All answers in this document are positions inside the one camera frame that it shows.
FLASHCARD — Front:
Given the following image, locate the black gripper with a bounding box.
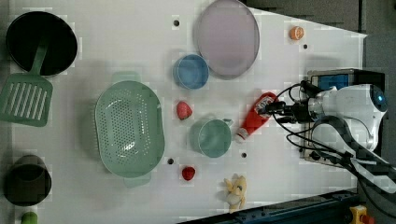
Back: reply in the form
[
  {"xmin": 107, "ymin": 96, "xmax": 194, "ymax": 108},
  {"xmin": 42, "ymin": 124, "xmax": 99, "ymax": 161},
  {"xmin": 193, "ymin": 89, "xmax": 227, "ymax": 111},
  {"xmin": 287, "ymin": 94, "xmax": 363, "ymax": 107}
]
[{"xmin": 263, "ymin": 102, "xmax": 311, "ymax": 123}]

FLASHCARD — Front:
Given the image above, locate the red plush ketchup bottle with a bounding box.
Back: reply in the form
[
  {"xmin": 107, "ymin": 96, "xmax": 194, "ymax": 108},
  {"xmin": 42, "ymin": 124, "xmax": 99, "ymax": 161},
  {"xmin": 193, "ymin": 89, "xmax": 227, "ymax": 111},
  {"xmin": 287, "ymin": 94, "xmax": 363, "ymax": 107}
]
[{"xmin": 235, "ymin": 91, "xmax": 276, "ymax": 143}]

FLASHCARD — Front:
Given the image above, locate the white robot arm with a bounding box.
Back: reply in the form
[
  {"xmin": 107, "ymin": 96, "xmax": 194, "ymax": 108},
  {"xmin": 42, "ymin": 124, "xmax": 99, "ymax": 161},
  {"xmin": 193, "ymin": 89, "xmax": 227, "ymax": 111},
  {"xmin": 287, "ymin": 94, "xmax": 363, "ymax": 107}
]
[{"xmin": 256, "ymin": 81, "xmax": 395, "ymax": 195}]

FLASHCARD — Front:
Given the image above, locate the lilac round plate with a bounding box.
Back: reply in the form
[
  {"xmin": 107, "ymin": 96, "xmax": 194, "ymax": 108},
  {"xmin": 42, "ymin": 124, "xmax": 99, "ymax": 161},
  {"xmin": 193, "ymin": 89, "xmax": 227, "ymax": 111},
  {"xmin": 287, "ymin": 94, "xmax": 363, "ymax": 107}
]
[{"xmin": 195, "ymin": 0, "xmax": 260, "ymax": 79}]

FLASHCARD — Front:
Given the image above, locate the silver toaster oven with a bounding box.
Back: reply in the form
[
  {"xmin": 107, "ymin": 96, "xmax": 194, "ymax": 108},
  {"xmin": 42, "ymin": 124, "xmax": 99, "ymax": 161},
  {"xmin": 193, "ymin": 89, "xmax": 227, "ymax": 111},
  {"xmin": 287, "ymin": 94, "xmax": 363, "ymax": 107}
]
[{"xmin": 307, "ymin": 69, "xmax": 388, "ymax": 155}]

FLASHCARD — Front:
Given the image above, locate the green mug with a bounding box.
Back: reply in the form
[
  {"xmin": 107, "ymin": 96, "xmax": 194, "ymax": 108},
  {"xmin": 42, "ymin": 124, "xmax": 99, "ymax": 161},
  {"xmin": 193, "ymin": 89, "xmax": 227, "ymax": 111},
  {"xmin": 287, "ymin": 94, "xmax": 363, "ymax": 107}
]
[{"xmin": 189, "ymin": 119, "xmax": 233, "ymax": 158}]

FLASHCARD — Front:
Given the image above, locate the orange slice toy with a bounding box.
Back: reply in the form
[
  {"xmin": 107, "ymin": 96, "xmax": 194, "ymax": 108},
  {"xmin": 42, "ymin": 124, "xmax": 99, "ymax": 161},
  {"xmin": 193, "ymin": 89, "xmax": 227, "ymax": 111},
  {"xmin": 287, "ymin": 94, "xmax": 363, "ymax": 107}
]
[{"xmin": 289, "ymin": 26, "xmax": 304, "ymax": 40}]

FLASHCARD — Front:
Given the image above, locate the peeled banana toy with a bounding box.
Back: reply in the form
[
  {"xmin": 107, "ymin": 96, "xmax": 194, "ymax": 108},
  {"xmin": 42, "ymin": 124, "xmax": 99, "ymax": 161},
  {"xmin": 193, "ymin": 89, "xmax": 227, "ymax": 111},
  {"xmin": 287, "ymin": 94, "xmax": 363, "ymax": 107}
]
[{"xmin": 223, "ymin": 174, "xmax": 247, "ymax": 214}]

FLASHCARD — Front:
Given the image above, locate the upper red strawberry toy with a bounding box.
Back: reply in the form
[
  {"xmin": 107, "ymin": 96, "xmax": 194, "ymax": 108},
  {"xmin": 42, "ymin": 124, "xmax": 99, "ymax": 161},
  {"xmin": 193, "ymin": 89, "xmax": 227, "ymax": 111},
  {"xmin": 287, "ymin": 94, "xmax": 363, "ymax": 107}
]
[{"xmin": 177, "ymin": 101, "xmax": 192, "ymax": 120}]

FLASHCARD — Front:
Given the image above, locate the red strawberry toy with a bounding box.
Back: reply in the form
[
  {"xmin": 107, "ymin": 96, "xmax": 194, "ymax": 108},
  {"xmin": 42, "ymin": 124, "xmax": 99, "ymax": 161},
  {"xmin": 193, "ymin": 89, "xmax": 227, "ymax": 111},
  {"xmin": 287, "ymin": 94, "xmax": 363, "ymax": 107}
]
[
  {"xmin": 182, "ymin": 166, "xmax": 195, "ymax": 181},
  {"xmin": 177, "ymin": 101, "xmax": 192, "ymax": 120}
]

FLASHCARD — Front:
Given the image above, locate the blue small bowl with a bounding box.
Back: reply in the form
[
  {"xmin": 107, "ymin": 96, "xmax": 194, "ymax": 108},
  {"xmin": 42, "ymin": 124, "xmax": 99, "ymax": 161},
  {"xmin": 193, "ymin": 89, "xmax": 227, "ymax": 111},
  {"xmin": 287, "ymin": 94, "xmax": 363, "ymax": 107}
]
[{"xmin": 173, "ymin": 54, "xmax": 209, "ymax": 90}]

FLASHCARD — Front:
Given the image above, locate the lower red strawberry toy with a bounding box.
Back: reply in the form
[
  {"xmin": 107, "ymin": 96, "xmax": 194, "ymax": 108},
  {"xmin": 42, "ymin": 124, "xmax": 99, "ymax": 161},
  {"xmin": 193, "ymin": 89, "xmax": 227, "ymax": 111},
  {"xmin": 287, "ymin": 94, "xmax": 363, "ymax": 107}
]
[{"xmin": 182, "ymin": 166, "xmax": 195, "ymax": 181}]

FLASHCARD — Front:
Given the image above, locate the yellow red emergency button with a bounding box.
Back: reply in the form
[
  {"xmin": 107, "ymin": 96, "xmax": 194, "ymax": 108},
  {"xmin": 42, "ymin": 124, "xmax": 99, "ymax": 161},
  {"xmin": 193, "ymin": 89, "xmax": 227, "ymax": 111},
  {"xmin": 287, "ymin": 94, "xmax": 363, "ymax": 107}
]
[{"xmin": 349, "ymin": 205, "xmax": 370, "ymax": 224}]

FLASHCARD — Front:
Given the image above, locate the green perforated colander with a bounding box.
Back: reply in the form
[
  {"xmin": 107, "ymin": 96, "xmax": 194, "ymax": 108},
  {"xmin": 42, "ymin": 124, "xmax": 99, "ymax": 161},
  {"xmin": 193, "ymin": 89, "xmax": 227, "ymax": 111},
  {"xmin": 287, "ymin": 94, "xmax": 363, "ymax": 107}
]
[{"xmin": 94, "ymin": 72, "xmax": 165, "ymax": 188}]

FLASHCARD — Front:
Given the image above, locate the green slotted spatula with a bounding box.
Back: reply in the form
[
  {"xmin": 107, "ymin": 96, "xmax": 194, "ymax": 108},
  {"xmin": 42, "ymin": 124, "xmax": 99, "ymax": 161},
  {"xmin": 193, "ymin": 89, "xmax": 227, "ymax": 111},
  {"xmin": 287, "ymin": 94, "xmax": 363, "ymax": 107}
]
[{"xmin": 0, "ymin": 44, "xmax": 53, "ymax": 127}]

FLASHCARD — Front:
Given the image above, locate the dark grey cup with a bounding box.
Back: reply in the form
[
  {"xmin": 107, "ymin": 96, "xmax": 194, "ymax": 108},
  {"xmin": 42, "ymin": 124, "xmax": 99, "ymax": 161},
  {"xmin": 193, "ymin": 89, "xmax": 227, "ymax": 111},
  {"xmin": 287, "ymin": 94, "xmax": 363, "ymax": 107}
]
[{"xmin": 4, "ymin": 155, "xmax": 52, "ymax": 206}]

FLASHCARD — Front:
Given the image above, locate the black pot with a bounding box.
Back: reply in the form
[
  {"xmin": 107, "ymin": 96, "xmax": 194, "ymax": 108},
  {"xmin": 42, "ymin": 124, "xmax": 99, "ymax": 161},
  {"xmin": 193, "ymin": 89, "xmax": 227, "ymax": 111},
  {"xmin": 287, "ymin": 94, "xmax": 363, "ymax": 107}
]
[{"xmin": 6, "ymin": 11, "xmax": 78, "ymax": 77}]

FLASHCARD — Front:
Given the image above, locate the green small object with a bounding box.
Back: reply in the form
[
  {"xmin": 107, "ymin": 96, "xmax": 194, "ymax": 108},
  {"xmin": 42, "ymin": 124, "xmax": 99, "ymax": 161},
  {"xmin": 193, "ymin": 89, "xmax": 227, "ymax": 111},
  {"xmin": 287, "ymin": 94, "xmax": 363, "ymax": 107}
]
[{"xmin": 21, "ymin": 212, "xmax": 38, "ymax": 224}]

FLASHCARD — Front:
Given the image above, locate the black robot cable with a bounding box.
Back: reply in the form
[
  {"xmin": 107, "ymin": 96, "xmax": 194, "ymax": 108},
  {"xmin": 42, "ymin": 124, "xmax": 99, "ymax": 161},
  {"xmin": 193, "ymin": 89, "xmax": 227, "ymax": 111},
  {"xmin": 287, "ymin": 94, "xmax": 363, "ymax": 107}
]
[{"xmin": 272, "ymin": 82, "xmax": 396, "ymax": 218}]

